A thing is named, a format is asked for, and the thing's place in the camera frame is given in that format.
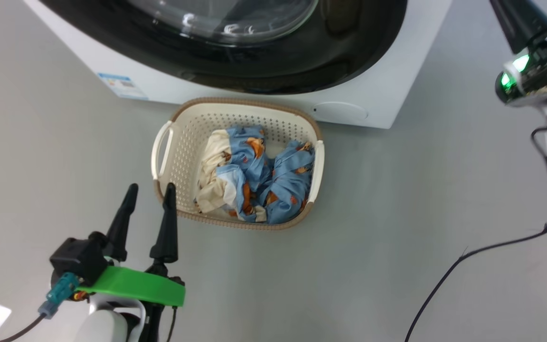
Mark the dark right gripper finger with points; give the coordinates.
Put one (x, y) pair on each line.
(523, 23)

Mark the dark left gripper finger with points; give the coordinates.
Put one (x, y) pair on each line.
(121, 223)
(166, 228)

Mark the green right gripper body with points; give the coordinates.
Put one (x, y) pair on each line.
(539, 76)

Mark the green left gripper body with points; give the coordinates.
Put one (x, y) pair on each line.
(136, 287)

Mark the blue and cream print garment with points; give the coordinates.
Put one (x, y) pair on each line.
(214, 156)

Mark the blue cartoon print garment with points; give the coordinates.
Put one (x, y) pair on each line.
(287, 190)

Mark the black round glass washer door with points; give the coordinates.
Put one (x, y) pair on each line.
(349, 57)

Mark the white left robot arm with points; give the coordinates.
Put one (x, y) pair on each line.
(102, 327)

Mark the cream perforated laundry basket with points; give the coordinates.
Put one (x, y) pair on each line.
(183, 142)

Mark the white front-load washing machine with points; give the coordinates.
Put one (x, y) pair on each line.
(373, 80)

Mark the blue energy label sticker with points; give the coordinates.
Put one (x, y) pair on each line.
(121, 85)

